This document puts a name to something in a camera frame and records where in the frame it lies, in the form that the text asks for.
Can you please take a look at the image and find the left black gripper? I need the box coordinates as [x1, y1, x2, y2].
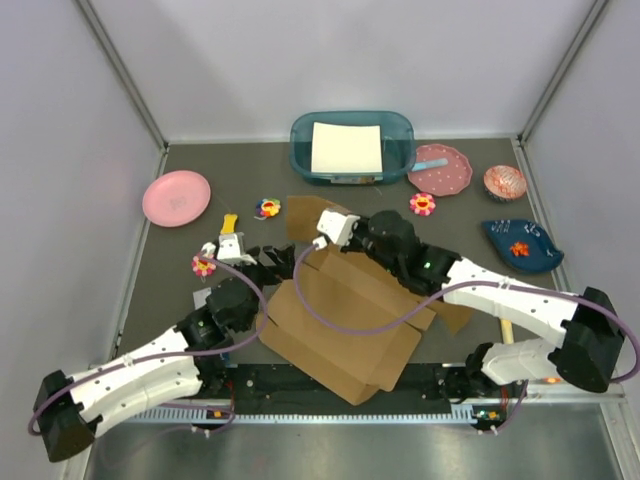
[229, 243, 296, 331]

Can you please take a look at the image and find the blue packaged item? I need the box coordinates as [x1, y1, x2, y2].
[192, 288, 211, 309]

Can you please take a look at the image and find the rainbow flower toy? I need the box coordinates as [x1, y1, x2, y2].
[254, 198, 281, 220]

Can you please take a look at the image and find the teal plastic bin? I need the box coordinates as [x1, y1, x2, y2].
[289, 110, 416, 185]

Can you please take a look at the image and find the small orange toy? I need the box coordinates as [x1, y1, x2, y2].
[510, 241, 530, 257]

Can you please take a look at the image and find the pink dotted plate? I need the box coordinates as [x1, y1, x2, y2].
[408, 144, 473, 197]

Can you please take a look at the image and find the dark blue leaf dish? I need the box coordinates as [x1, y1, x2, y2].
[481, 219, 565, 274]

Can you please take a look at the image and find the pink smiling flower toy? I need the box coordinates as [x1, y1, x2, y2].
[409, 192, 436, 216]

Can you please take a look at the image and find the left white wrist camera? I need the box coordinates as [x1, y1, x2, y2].
[201, 233, 257, 265]

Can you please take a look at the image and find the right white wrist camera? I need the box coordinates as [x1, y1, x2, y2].
[312, 209, 361, 250]

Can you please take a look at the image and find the red patterned bowl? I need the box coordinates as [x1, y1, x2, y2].
[483, 165, 527, 202]

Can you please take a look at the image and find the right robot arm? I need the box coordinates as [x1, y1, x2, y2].
[340, 210, 626, 396]

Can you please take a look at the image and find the yellow bone toy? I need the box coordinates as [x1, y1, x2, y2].
[220, 213, 238, 235]

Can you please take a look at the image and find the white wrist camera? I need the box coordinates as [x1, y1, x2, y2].
[201, 233, 257, 265]
[312, 209, 361, 250]

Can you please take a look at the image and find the white paper sheet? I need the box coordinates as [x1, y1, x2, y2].
[311, 122, 383, 174]

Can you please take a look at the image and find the brown cardboard box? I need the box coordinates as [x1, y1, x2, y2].
[255, 194, 474, 407]

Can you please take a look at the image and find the light blue marker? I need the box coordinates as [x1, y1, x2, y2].
[412, 158, 448, 172]

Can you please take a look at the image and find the pink round plate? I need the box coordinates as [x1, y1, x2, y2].
[142, 170, 211, 228]

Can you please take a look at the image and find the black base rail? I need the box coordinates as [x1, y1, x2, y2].
[199, 362, 531, 415]

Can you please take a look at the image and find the grey slotted cable duct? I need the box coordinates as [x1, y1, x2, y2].
[119, 403, 506, 425]

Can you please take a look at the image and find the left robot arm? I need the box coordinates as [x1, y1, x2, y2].
[28, 242, 295, 463]

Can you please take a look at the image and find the wooden stick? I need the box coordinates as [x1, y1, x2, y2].
[500, 319, 514, 344]

